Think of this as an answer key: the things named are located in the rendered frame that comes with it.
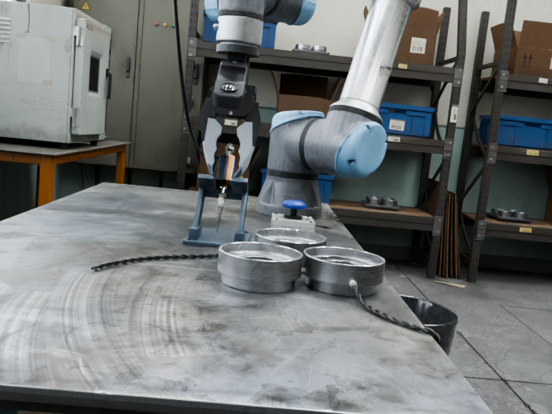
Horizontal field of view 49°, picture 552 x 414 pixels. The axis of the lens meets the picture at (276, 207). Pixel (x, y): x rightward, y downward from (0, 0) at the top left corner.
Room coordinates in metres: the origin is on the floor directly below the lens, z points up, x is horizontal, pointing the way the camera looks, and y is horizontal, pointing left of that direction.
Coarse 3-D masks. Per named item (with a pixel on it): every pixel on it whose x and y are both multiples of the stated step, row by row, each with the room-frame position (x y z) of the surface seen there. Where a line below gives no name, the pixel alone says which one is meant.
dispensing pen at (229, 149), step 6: (228, 144) 1.03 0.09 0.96; (228, 150) 1.02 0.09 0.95; (222, 156) 0.99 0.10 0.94; (228, 156) 0.99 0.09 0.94; (222, 162) 0.99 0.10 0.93; (222, 168) 0.98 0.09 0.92; (216, 174) 0.98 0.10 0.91; (222, 174) 0.97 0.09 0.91; (216, 180) 0.97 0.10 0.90; (222, 180) 0.97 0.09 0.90; (216, 186) 0.99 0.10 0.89; (222, 186) 0.98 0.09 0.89; (222, 192) 0.97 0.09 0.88; (222, 198) 0.97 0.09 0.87; (222, 204) 0.96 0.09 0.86
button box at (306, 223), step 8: (272, 216) 1.00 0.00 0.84; (280, 216) 1.01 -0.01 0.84; (288, 216) 0.99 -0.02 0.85; (296, 216) 1.00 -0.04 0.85; (304, 216) 1.03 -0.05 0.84; (272, 224) 0.97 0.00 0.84; (280, 224) 0.97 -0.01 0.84; (288, 224) 0.97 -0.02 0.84; (296, 224) 0.97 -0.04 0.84; (304, 224) 0.97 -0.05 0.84; (312, 224) 0.97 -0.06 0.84
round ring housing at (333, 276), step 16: (304, 256) 0.74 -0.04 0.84; (320, 256) 0.79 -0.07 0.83; (352, 256) 0.80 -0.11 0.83; (368, 256) 0.79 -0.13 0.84; (320, 272) 0.71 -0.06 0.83; (336, 272) 0.71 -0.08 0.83; (352, 272) 0.70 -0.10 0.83; (368, 272) 0.71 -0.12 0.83; (320, 288) 0.72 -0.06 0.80; (336, 288) 0.71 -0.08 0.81; (368, 288) 0.72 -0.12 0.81
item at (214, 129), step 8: (208, 120) 1.00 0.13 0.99; (216, 120) 1.00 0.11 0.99; (208, 128) 1.00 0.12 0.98; (216, 128) 1.00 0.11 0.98; (208, 136) 1.00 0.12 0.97; (216, 136) 1.00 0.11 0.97; (208, 144) 1.00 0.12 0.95; (216, 144) 1.00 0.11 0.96; (208, 152) 1.00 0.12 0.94; (216, 152) 1.01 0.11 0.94; (208, 160) 1.00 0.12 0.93
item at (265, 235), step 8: (256, 232) 0.85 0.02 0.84; (264, 232) 0.89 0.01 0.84; (272, 232) 0.90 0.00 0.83; (280, 232) 0.91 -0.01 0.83; (288, 232) 0.91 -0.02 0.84; (296, 232) 0.91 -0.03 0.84; (304, 232) 0.90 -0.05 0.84; (312, 232) 0.90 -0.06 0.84; (256, 240) 0.84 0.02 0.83; (264, 240) 0.82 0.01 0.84; (272, 240) 0.82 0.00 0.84; (280, 240) 0.88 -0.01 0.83; (288, 240) 0.88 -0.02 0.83; (296, 240) 0.89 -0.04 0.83; (304, 240) 0.90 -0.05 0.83; (312, 240) 0.90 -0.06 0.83; (320, 240) 0.88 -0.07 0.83; (296, 248) 0.81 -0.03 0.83; (304, 248) 0.81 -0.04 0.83
